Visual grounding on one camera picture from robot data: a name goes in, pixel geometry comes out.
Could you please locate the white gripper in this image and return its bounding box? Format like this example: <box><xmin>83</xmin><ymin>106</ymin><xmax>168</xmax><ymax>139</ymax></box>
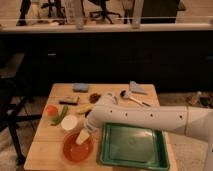
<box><xmin>76</xmin><ymin>118</ymin><xmax>97</xmax><ymax>145</ymax></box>

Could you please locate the orange plastic bowl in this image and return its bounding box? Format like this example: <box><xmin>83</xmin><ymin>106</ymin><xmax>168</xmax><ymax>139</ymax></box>
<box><xmin>62</xmin><ymin>133</ymin><xmax>93</xmax><ymax>163</ymax></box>

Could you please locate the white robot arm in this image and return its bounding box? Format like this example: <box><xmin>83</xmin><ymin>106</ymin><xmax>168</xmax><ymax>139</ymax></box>
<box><xmin>76</xmin><ymin>92</ymin><xmax>213</xmax><ymax>171</ymax></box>

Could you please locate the green plastic tray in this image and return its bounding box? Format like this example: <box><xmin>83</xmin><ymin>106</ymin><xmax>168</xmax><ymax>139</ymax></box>
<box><xmin>99</xmin><ymin>123</ymin><xmax>170</xmax><ymax>171</ymax></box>

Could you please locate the white small bowl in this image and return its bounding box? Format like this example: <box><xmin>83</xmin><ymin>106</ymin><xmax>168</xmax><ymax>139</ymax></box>
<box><xmin>61</xmin><ymin>115</ymin><xmax>78</xmax><ymax>131</ymax></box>

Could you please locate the yellow banana toy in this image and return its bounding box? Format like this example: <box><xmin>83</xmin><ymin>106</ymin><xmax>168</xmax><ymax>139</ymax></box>
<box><xmin>76</xmin><ymin>104</ymin><xmax>93</xmax><ymax>114</ymax></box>

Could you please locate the green pea pod toy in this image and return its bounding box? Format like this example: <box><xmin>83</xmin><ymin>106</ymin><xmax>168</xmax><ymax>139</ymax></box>
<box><xmin>51</xmin><ymin>106</ymin><xmax>68</xmax><ymax>126</ymax></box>

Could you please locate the red grapes toy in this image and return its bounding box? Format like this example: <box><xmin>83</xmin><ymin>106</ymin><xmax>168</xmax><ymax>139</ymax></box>
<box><xmin>89</xmin><ymin>93</ymin><xmax>101</xmax><ymax>103</ymax></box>

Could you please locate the orange fruit toy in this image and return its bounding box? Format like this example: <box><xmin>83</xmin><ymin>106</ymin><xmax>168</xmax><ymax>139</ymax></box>
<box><xmin>45</xmin><ymin>105</ymin><xmax>58</xmax><ymax>117</ymax></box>

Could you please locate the blue folded cloth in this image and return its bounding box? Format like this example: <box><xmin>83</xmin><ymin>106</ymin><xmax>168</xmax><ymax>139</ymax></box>
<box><xmin>73</xmin><ymin>83</ymin><xmax>89</xmax><ymax>92</ymax></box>

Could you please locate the black ladle spoon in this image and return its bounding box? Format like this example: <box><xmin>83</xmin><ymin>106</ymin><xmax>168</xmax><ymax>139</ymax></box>
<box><xmin>120</xmin><ymin>90</ymin><xmax>149</xmax><ymax>107</ymax></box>

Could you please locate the grey blue cloth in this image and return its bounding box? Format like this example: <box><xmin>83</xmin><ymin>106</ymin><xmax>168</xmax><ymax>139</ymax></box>
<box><xmin>129</xmin><ymin>81</ymin><xmax>145</xmax><ymax>94</ymax></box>

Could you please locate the black chair at left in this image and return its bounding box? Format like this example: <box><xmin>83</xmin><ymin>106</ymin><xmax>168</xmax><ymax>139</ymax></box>
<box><xmin>0</xmin><ymin>52</ymin><xmax>43</xmax><ymax>166</ymax></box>

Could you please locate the plastic bottle on floor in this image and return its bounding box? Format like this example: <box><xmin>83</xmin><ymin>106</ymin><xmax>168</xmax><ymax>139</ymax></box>
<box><xmin>190</xmin><ymin>91</ymin><xmax>202</xmax><ymax>105</ymax></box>

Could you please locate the black office chair background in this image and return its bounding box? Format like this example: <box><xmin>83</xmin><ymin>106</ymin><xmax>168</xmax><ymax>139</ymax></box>
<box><xmin>41</xmin><ymin>0</ymin><xmax>64</xmax><ymax>18</ymax></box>
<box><xmin>89</xmin><ymin>0</ymin><xmax>121</xmax><ymax>23</ymax></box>

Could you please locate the black office chair left background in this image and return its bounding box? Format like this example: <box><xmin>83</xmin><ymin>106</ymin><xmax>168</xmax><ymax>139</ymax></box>
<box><xmin>41</xmin><ymin>0</ymin><xmax>64</xmax><ymax>18</ymax></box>

